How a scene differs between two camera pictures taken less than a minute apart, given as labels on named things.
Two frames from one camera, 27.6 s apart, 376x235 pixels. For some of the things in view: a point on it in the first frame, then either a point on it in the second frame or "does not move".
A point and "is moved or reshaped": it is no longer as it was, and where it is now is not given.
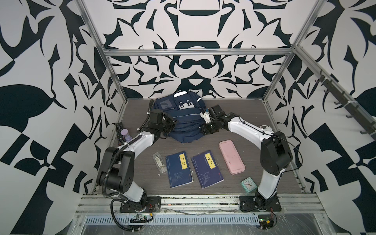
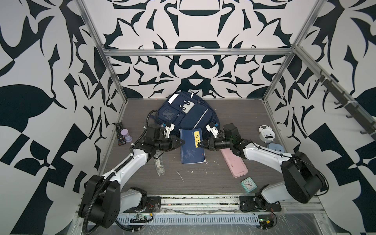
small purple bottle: (125, 131) does not move
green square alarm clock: (248, 184) does not move
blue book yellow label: (178, 170) → (190, 152)
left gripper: (172, 121) → (172, 142)
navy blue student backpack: (186, 107) is moved or reshaped
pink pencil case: (231, 157) does not move
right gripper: (204, 129) → (211, 143)
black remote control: (120, 138) does not move
